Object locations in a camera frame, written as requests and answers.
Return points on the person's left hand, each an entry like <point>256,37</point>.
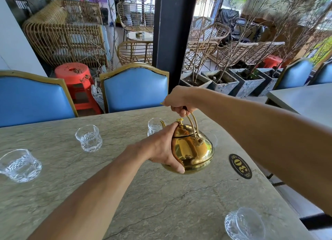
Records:
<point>157,149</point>

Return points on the person's right hand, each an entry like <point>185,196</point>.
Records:
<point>181,98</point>

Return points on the person's right fingers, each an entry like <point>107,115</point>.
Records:
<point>181,110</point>

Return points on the person's left thumb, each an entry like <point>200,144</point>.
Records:
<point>177,160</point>

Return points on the golden metal teapot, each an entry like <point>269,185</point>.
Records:
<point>193,151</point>

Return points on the person's left forearm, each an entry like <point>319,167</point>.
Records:
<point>90,198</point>

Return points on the person's right forearm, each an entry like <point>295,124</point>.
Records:
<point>272,141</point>

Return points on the clear patterned glass cup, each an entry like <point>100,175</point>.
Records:
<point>153,127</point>
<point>89,140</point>
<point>19,167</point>
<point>243,225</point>

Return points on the grey square planter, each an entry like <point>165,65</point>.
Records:
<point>247,85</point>
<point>269,81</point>
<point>197,82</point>
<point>223,84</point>

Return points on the blue gold-framed chair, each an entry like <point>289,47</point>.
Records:
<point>134,90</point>
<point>323,73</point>
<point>295,75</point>
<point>31,102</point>

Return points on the rattan chair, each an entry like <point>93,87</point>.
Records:
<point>198,55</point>
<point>262,51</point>
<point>134,53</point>
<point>233,54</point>
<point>135,16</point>
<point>210,31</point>

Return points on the black oval table plaque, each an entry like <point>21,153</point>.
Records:
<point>240,166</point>

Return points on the black pillar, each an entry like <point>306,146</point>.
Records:
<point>173,34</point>

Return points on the small ashtray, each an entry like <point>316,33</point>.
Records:
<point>139,34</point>

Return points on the small white table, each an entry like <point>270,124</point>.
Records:
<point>133,36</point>

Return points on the red plastic stool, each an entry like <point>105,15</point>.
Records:
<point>75,76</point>
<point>271,61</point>

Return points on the black leather armchair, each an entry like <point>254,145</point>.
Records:
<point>233,21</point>

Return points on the grey neighbouring table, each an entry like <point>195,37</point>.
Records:
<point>303,102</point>

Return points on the rattan sofa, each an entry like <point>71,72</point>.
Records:
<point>64,37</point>

